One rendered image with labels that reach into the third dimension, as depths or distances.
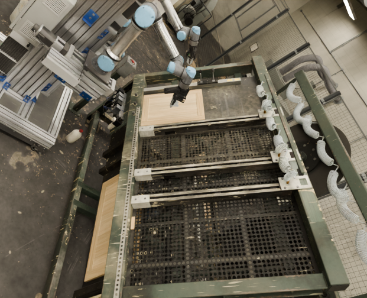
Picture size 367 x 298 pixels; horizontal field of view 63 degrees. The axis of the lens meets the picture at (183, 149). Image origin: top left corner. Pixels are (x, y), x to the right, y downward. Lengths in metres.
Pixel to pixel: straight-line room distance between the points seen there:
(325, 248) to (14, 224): 2.16
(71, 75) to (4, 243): 1.30
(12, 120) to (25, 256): 1.07
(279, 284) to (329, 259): 0.30
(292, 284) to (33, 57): 2.38
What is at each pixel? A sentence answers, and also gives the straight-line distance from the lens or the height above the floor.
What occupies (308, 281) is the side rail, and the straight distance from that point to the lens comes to 1.85.
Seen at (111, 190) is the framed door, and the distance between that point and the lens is 2.77.
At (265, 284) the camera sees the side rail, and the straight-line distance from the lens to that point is 1.80.
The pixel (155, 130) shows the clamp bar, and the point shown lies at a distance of 2.49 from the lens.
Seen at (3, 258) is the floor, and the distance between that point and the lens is 2.56.
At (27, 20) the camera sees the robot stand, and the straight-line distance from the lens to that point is 2.47.
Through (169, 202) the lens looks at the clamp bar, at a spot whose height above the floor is 1.12.
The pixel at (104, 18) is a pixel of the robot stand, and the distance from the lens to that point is 2.35.
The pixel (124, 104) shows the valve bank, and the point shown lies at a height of 0.74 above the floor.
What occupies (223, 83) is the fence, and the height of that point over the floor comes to 1.55.
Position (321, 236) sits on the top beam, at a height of 1.90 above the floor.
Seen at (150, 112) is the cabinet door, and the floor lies 0.95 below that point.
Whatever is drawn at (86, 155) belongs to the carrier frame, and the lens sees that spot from 3.07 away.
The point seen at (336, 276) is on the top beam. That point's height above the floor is 1.90.
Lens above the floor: 2.27
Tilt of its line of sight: 27 degrees down
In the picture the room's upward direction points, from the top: 60 degrees clockwise
